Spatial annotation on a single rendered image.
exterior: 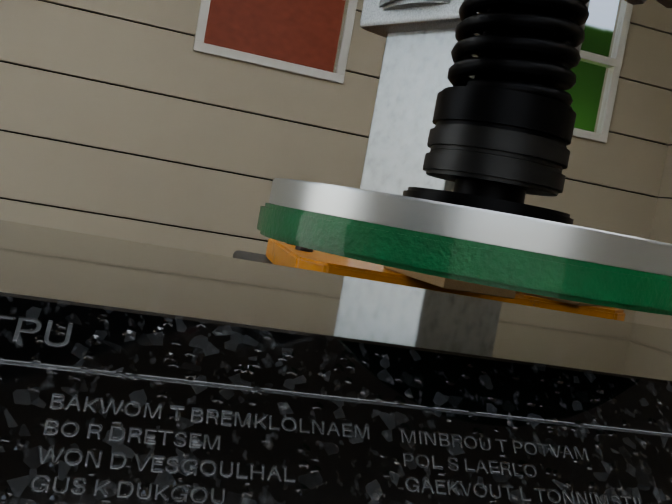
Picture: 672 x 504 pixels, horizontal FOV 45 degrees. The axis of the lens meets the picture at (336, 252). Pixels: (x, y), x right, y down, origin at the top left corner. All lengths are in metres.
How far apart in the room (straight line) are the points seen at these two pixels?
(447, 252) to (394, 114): 1.02
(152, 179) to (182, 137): 0.41
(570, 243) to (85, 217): 6.26
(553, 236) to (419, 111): 0.98
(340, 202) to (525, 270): 0.08
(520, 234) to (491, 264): 0.02
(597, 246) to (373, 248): 0.08
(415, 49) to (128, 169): 5.30
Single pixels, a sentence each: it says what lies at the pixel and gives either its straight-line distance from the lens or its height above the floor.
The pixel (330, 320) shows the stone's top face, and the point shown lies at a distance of 0.35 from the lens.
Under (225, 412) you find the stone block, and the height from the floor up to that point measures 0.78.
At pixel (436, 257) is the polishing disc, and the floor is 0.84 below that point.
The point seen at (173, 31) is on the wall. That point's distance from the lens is 6.65.
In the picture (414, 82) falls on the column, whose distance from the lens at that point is 1.29.
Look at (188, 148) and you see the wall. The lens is 6.53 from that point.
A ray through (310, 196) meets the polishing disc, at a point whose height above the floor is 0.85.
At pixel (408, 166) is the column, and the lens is 1.26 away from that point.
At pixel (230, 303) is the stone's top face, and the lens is 0.35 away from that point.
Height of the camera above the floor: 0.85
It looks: 3 degrees down
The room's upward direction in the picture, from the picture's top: 10 degrees clockwise
